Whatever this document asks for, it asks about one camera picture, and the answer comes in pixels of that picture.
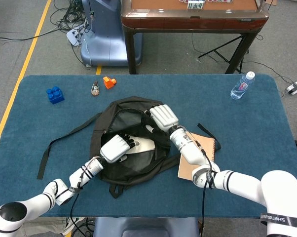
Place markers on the white notebook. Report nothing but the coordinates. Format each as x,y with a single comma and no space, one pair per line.
144,145

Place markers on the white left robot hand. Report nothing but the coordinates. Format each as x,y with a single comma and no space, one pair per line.
115,149

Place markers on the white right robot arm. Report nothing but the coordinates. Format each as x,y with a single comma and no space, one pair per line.
237,182

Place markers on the spiral-bound kraft notebook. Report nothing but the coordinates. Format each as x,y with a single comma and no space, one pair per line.
207,145

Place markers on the orange plastic block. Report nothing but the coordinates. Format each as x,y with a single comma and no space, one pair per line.
108,83

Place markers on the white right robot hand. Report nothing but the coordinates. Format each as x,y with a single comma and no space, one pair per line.
163,117

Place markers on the blue-grey robot torso base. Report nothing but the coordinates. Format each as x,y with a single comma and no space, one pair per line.
146,228

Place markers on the blue felt table cover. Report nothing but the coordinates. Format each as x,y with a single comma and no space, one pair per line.
237,123

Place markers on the white power strip with plugs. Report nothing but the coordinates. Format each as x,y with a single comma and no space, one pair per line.
73,36

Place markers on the brown mahjong table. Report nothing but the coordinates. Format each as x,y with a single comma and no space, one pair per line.
195,22

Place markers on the white sneaker green trim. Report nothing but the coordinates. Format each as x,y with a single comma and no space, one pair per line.
72,223

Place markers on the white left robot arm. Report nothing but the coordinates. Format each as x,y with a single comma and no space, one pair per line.
86,171

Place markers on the blue toy building brick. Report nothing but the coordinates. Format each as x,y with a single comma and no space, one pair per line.
55,95

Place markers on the row of mahjong tiles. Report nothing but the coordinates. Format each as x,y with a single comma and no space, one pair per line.
217,1

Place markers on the clear plastic water bottle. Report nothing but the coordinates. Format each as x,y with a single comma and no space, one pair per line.
241,87

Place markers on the blue-grey machine pedestal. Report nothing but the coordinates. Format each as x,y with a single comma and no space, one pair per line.
101,47

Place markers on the black fabric backpack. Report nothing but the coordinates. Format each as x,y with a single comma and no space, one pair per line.
133,103

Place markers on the standing mahjong tile group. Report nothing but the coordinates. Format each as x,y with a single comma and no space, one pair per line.
195,4

